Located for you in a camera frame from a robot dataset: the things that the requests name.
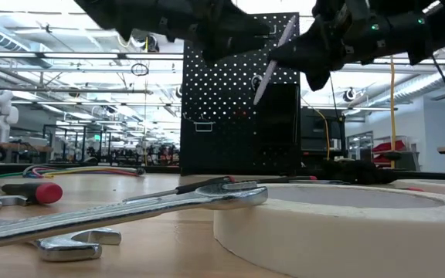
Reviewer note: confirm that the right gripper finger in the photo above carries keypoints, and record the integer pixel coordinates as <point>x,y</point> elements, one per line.
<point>318,79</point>
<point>303,52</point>

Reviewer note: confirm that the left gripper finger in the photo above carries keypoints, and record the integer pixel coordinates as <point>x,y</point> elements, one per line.
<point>245,31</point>
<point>226,52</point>

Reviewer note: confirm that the black screwdriver with red cap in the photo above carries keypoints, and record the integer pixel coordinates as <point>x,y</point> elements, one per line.
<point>48,193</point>

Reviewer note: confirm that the black perforated peg board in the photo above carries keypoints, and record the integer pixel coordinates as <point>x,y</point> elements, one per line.
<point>215,96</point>

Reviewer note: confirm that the black equipment cabinet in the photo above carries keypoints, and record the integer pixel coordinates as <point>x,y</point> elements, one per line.
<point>315,131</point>

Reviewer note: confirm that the red storage bins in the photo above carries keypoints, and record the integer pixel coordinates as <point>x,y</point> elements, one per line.
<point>390,146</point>

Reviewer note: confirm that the black lumpy bundle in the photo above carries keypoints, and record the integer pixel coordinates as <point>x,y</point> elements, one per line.
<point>354,171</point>

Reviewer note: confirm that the black round base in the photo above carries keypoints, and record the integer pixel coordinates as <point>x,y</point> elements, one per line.
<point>392,155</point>

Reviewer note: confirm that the wooden workbench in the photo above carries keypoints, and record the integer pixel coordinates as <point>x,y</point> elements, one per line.
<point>21,147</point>

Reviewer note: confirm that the black aluminium table frame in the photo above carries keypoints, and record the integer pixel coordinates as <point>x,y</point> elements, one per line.
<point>164,169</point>

